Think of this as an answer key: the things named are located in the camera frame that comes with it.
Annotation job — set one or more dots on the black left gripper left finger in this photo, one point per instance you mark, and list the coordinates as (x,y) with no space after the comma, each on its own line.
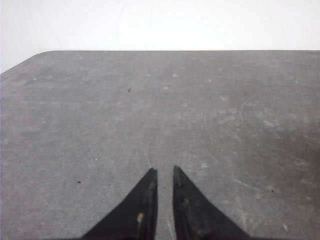
(135,218)

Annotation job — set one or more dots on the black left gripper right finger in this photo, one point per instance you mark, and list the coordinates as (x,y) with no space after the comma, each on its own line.
(195,217)

